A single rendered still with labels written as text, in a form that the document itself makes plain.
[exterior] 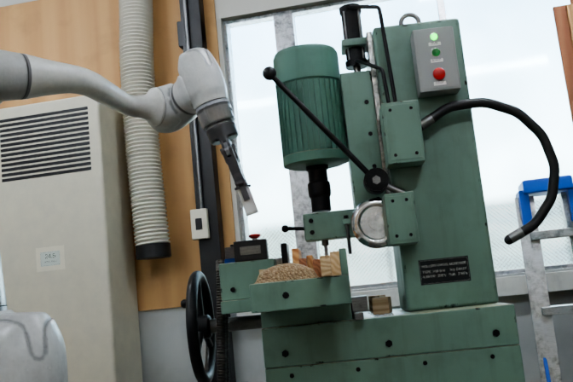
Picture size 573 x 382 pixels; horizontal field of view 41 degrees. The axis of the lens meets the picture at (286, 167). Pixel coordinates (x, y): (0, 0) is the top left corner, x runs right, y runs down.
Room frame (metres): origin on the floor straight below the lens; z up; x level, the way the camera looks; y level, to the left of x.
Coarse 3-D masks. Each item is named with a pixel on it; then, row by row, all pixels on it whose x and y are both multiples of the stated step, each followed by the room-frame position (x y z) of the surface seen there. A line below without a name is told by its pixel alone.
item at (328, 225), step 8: (304, 216) 1.97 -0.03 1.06; (312, 216) 1.97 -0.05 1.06; (320, 216) 1.97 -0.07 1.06; (328, 216) 1.97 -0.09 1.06; (336, 216) 1.97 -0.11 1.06; (304, 224) 1.97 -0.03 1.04; (312, 224) 1.97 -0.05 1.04; (320, 224) 1.97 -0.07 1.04; (328, 224) 1.97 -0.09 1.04; (336, 224) 1.97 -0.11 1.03; (304, 232) 1.97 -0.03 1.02; (312, 232) 1.97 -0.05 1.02; (320, 232) 1.97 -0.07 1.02; (328, 232) 1.97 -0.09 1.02; (336, 232) 1.97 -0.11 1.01; (344, 232) 1.97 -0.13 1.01; (352, 232) 1.97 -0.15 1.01; (312, 240) 1.99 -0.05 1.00; (320, 240) 2.02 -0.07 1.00; (328, 240) 2.00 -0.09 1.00
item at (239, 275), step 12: (228, 264) 1.86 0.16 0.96; (240, 264) 1.86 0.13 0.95; (252, 264) 1.86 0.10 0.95; (264, 264) 1.86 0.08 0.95; (228, 276) 1.86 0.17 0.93; (240, 276) 1.86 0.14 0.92; (252, 276) 1.86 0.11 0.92; (228, 288) 1.86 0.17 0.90; (240, 288) 1.86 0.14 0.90; (228, 300) 1.86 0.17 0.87
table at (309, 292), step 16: (256, 288) 1.63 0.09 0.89; (272, 288) 1.63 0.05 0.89; (288, 288) 1.63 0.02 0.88; (304, 288) 1.62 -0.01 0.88; (320, 288) 1.62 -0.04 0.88; (336, 288) 1.62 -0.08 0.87; (224, 304) 1.84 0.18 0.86; (240, 304) 1.84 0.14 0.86; (256, 304) 1.63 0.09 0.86; (272, 304) 1.63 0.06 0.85; (288, 304) 1.63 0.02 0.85; (304, 304) 1.62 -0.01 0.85; (320, 304) 1.62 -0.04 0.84; (336, 304) 1.62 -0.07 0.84
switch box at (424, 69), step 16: (416, 32) 1.82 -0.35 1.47; (432, 32) 1.82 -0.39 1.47; (448, 32) 1.82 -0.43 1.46; (416, 48) 1.82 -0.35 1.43; (432, 48) 1.82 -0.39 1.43; (448, 48) 1.82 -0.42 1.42; (416, 64) 1.82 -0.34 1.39; (432, 64) 1.82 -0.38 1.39; (448, 64) 1.82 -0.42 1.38; (416, 80) 1.86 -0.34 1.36; (432, 80) 1.82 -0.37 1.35; (448, 80) 1.82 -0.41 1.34
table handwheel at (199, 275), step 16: (192, 288) 1.92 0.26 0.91; (208, 288) 2.10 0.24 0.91; (192, 304) 1.89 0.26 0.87; (208, 304) 2.13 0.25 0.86; (192, 320) 1.88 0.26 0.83; (208, 320) 2.00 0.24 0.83; (240, 320) 2.00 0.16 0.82; (256, 320) 2.00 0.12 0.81; (192, 336) 1.88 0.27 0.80; (208, 336) 2.00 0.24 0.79; (192, 352) 1.89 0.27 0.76; (208, 352) 2.11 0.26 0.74; (208, 368) 2.06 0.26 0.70
